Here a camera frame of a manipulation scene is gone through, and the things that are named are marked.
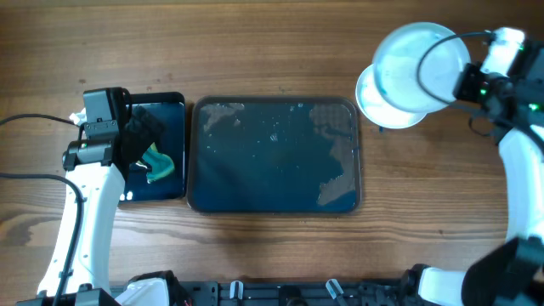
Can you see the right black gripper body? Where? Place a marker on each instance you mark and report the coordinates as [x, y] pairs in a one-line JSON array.
[[473, 85]]

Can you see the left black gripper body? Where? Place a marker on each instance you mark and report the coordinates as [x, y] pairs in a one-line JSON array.
[[143, 134]]

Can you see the green yellow sponge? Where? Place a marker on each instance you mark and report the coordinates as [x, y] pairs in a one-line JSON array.
[[156, 164]]

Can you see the white plate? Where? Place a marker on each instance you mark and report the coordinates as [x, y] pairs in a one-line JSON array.
[[376, 109], [415, 71]]

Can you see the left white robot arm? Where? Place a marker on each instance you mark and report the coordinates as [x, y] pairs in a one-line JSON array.
[[116, 129]]

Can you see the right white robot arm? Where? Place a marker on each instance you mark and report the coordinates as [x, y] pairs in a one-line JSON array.
[[508, 87]]

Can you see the small dark blue tray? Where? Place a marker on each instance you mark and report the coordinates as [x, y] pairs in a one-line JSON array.
[[174, 127]]

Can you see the large dark tray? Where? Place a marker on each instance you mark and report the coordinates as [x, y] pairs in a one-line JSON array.
[[274, 154]]

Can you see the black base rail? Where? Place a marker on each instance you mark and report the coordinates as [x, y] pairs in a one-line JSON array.
[[212, 293]]

